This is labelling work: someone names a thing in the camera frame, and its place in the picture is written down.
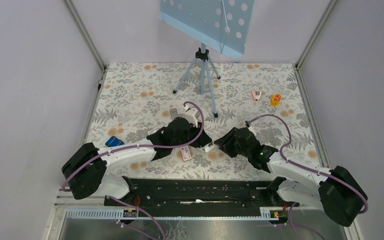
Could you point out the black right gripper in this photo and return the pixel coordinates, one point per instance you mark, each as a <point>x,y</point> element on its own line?
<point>225,143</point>

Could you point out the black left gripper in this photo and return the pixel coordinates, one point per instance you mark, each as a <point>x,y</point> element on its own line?
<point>204,139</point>

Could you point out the pink mini stapler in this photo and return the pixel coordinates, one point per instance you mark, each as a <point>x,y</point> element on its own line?
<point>256,95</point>

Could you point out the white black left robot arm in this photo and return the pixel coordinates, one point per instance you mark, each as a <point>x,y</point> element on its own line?
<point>87,172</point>

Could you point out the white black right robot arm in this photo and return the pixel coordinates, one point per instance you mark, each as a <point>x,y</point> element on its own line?
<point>333,191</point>

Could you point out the grey red small box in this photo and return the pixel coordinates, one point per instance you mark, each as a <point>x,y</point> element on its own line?
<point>173,113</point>

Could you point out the red white staple box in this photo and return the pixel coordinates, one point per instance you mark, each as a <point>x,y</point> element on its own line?
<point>185,153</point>

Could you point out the yellow red small toy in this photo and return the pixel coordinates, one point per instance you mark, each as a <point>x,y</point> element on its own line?
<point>276,99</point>

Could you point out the blue small box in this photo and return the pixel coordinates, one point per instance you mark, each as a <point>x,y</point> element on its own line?
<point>114,142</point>

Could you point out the blue music stand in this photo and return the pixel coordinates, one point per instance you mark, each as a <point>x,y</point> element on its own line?
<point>221,25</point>

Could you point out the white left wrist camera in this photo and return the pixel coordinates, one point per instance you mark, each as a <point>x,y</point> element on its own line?
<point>191,114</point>

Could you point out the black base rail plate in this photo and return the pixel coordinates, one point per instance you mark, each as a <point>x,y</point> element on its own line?
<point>200,198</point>

